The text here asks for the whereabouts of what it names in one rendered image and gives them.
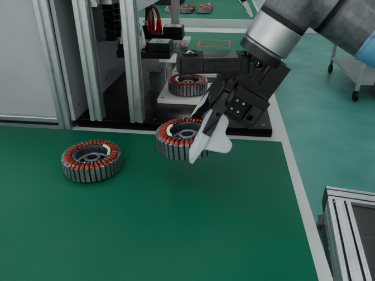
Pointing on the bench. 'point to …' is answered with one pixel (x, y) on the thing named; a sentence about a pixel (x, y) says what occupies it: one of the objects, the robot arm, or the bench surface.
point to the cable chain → (113, 31)
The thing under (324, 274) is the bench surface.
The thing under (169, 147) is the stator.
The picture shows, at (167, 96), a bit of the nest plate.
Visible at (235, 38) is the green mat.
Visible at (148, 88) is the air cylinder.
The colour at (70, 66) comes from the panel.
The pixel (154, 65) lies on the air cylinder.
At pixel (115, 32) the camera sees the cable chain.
